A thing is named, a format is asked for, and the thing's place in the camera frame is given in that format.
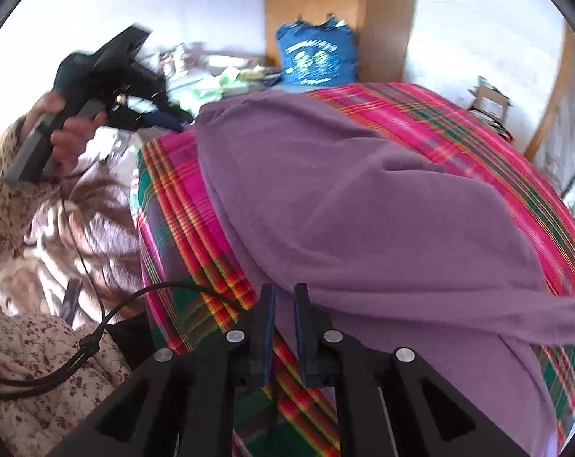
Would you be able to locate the person's left forearm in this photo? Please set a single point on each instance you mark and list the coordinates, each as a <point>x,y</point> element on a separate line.
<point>6,200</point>

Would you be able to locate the wooden door frame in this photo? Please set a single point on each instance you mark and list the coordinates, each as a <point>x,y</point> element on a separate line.
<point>554,95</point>

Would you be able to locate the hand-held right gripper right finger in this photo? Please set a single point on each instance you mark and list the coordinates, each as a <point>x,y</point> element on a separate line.
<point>301,347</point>

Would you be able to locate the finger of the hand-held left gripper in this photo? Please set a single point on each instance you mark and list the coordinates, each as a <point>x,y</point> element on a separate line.
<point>154,88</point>
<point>149,120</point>

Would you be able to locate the person's floral pajamas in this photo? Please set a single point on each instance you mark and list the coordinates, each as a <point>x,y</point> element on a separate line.
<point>30,371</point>

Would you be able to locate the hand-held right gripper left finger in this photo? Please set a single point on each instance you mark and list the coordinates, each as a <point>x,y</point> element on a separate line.
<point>267,347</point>

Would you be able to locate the purple fleece pants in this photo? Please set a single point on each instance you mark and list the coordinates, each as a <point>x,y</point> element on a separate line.
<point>340,200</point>

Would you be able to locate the wooden wardrobe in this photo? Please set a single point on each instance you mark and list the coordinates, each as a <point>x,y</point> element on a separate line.
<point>387,19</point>

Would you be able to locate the blue printed tote bag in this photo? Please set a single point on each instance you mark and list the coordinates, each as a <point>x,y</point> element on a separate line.
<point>316,57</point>

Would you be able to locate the pink plaid tablecloth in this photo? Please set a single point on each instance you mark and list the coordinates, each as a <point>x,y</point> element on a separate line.
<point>459,119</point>

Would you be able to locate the person's left hand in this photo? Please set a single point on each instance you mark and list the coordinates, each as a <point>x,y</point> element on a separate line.
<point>71,140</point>

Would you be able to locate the beige satin quilt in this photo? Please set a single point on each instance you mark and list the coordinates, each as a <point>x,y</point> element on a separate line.
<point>78,228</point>

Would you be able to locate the cardboard box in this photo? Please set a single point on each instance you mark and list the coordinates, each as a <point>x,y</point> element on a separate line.
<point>492,102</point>

